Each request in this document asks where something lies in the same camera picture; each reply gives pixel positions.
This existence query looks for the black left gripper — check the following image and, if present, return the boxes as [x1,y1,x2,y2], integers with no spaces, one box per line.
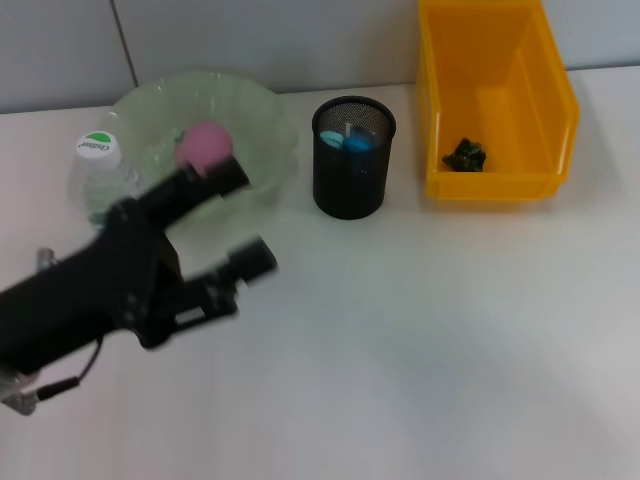
[0,158,280,376]

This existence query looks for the pink toy peach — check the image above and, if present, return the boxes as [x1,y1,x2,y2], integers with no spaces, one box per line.
[174,121,235,177]

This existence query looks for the clear green-label water bottle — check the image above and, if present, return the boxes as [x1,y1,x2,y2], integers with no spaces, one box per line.
[68,128,151,232]

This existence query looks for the blue scissors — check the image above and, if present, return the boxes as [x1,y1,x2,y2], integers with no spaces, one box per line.
[319,130,377,157]

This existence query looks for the clear plastic ruler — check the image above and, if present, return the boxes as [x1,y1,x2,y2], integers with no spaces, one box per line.
[344,121,380,141]

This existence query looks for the green plastic wrapper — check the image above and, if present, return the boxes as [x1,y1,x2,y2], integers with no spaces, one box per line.
[442,137,489,174]

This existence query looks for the green glass fruit plate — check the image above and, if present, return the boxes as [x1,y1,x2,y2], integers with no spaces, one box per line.
[102,69,302,261]

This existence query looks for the black mesh pen holder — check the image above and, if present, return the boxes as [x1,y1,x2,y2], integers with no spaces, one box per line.
[311,95,397,221]

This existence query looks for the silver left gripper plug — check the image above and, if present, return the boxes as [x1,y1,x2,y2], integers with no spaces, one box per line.
[33,247,59,272]

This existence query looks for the yellow plastic bin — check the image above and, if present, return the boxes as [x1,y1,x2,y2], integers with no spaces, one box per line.
[417,0,582,203]

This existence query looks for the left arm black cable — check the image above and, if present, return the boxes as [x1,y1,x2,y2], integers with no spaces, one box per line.
[0,333,105,417]

